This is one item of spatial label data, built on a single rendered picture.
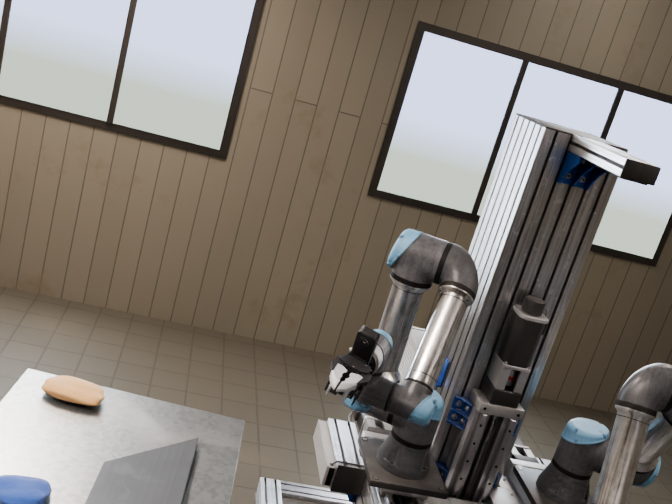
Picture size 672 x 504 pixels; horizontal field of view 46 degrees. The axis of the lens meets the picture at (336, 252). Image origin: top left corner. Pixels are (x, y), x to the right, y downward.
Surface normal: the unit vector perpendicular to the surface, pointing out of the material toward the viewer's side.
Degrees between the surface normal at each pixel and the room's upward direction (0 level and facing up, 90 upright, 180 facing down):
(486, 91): 90
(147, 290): 90
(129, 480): 0
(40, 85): 90
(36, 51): 90
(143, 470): 0
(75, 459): 0
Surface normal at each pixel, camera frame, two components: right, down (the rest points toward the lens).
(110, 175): 0.11, 0.32
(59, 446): 0.27, -0.92
